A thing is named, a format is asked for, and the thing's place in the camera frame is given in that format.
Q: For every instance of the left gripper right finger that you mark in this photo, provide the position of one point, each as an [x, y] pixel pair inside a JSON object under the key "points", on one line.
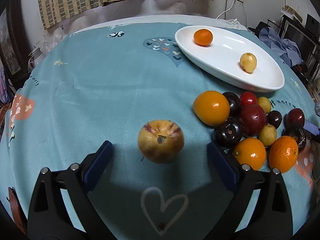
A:
{"points": [[272, 215]]}

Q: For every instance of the yellowish striped passion fruit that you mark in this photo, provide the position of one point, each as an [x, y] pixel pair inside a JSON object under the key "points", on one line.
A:
{"points": [[160, 141]]}

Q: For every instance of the small red cherry tomato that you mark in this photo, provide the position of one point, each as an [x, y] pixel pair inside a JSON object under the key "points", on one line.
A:
{"points": [[248, 98]]}

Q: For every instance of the rough orange mandarin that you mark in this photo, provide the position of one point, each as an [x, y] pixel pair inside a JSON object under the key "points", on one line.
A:
{"points": [[203, 37], [283, 154]]}

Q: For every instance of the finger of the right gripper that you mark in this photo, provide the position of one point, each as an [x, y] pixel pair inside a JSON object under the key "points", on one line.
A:
{"points": [[311, 128]]}

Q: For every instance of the small yellow longan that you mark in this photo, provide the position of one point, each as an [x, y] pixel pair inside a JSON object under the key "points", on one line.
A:
{"points": [[268, 135], [265, 104]]}

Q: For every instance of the white kettle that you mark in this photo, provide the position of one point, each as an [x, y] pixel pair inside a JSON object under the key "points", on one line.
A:
{"points": [[35, 57]]}

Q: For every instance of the white oval plate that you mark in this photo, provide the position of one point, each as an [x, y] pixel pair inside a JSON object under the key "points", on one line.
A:
{"points": [[221, 59]]}

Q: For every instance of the dark framed picture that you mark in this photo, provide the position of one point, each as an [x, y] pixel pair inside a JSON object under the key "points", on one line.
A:
{"points": [[14, 47]]}

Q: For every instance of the black monitor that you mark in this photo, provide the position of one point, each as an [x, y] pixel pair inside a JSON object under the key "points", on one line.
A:
{"points": [[304, 44]]}

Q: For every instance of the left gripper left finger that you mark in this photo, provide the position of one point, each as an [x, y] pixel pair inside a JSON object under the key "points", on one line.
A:
{"points": [[48, 217]]}

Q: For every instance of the small yellow longan front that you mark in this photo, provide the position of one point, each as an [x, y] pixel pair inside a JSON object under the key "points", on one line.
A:
{"points": [[268, 135]]}

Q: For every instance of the teal patterned tablecloth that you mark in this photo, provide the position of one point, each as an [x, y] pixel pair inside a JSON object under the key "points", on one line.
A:
{"points": [[105, 84]]}

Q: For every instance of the smooth orange tomato back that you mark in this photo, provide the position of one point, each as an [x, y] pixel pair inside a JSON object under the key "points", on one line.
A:
{"points": [[212, 108]]}

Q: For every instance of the wrinkled dark passion fruit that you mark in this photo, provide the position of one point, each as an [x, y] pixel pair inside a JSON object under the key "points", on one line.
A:
{"points": [[298, 133]]}

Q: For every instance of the pale yellow round fruit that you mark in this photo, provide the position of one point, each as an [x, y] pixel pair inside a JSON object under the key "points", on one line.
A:
{"points": [[248, 62]]}

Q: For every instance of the blue clothes pile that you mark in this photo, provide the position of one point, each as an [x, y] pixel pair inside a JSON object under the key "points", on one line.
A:
{"points": [[286, 49]]}

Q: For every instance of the smooth orange tomato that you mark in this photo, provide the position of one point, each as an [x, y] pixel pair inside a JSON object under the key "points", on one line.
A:
{"points": [[212, 108], [250, 151]]}

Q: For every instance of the small yellow longan back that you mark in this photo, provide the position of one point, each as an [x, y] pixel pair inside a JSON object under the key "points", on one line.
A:
{"points": [[265, 104]]}

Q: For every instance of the large dark red plum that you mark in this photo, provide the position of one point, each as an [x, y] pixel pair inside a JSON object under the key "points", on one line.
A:
{"points": [[252, 120]]}

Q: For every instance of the black metal shelf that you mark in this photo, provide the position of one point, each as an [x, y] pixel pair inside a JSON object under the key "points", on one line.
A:
{"points": [[308, 71]]}

